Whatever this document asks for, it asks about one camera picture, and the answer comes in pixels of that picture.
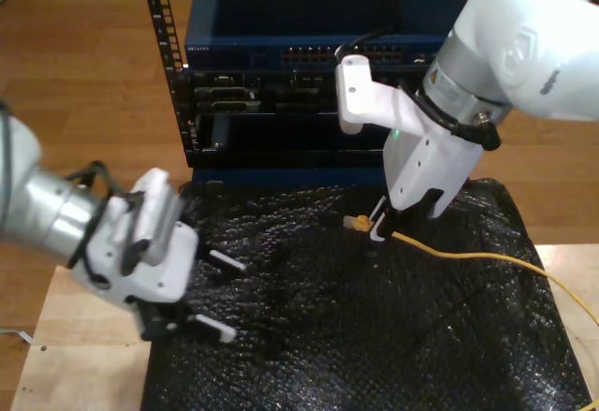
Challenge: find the yellow network cable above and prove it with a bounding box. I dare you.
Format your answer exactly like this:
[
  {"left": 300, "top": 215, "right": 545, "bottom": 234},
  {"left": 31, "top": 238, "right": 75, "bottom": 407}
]
[{"left": 343, "top": 213, "right": 599, "bottom": 411}]

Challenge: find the blue rack chassis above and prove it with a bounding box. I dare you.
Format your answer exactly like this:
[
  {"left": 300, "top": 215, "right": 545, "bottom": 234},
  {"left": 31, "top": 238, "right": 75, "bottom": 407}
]
[{"left": 190, "top": 165, "right": 389, "bottom": 188}]

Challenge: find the black textured mat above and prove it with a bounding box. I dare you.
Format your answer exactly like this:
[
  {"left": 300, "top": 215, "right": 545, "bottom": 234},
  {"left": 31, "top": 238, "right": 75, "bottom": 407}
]
[{"left": 142, "top": 177, "right": 593, "bottom": 411}]

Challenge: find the white flat strip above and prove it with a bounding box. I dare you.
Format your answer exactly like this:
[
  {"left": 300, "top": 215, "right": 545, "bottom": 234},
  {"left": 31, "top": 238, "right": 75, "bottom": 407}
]
[{"left": 0, "top": 328, "right": 35, "bottom": 345}]

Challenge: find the black rack server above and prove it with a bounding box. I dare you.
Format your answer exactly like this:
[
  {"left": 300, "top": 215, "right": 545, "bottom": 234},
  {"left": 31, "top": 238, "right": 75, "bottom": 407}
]
[{"left": 184, "top": 68, "right": 425, "bottom": 115}]

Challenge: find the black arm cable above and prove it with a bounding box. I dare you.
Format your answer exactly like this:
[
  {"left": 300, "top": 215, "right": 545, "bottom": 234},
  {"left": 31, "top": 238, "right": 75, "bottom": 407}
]
[
  {"left": 397, "top": 85, "right": 503, "bottom": 153},
  {"left": 65, "top": 160, "right": 155, "bottom": 286}
]

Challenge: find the black camera cable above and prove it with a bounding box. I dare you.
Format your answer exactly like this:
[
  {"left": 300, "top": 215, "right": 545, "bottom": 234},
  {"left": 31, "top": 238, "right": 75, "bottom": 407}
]
[{"left": 332, "top": 0, "right": 406, "bottom": 64}]

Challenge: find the blue network switch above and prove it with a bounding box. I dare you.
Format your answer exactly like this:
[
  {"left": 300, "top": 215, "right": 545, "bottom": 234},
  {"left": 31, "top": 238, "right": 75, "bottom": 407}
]
[{"left": 183, "top": 0, "right": 469, "bottom": 71}]

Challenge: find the black perforated rack post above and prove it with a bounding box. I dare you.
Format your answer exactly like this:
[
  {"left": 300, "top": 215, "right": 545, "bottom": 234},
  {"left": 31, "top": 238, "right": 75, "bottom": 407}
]
[{"left": 139, "top": 0, "right": 196, "bottom": 169}]

